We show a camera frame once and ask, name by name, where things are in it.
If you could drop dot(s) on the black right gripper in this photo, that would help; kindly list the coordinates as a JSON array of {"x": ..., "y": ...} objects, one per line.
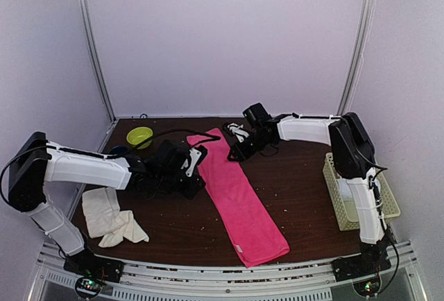
[{"x": 238, "y": 150}]

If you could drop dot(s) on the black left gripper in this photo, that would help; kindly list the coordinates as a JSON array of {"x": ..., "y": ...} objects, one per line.
[{"x": 191, "y": 189}]

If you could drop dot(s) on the pink towel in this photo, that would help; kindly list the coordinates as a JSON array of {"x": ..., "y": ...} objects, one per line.
[{"x": 253, "y": 233}]

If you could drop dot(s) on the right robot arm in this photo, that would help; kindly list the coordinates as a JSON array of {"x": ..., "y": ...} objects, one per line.
[{"x": 352, "y": 150}]

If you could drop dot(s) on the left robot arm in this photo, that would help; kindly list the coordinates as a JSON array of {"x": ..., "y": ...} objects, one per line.
[{"x": 172, "y": 168}]

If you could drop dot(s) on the green bowl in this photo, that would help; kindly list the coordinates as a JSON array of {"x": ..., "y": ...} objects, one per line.
[{"x": 140, "y": 137}]

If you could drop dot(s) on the dark blue mug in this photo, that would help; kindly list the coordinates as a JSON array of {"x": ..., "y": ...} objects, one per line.
[{"x": 118, "y": 150}]

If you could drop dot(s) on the white crumpled towel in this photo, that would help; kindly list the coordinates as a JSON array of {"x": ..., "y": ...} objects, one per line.
[{"x": 105, "y": 219}]

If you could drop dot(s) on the light blue rolled towel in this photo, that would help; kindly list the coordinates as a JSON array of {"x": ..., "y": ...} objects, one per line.
[{"x": 344, "y": 190}]

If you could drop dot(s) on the beige plastic basket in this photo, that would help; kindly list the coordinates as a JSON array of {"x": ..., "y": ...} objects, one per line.
[{"x": 346, "y": 213}]

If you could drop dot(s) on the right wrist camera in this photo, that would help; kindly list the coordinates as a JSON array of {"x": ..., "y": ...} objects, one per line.
[{"x": 236, "y": 130}]

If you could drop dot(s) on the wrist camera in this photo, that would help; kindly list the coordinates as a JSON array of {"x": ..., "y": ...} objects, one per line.
[
  {"x": 194, "y": 157},
  {"x": 236, "y": 130}
]

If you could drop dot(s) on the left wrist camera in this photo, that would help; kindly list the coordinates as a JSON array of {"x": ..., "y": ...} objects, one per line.
[{"x": 194, "y": 157}]

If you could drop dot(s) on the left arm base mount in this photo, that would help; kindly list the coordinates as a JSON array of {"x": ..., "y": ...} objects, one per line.
[{"x": 94, "y": 273}]

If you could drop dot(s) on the right aluminium frame post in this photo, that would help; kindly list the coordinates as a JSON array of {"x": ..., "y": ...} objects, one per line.
[{"x": 365, "y": 18}]

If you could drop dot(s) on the aluminium frame post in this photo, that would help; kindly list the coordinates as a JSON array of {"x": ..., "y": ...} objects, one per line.
[
  {"x": 365, "y": 18},
  {"x": 94, "y": 58}
]

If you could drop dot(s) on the aluminium front rail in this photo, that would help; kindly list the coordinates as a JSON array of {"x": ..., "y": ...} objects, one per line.
[{"x": 307, "y": 280}]

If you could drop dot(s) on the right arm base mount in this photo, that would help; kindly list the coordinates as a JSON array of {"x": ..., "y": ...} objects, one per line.
[{"x": 364, "y": 271}]

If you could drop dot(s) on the left aluminium frame post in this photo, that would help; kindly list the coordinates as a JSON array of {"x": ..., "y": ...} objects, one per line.
[{"x": 94, "y": 58}]

